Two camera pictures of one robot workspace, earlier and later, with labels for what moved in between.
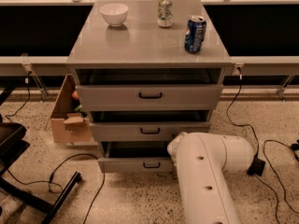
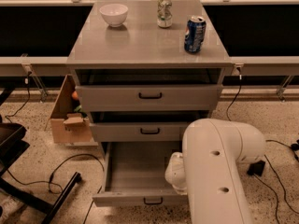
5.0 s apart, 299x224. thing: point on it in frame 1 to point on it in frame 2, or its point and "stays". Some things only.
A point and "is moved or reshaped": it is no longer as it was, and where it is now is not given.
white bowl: (115, 13) stays
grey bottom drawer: (135, 157) is moved or reshaped
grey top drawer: (148, 98) stays
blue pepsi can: (195, 34) stays
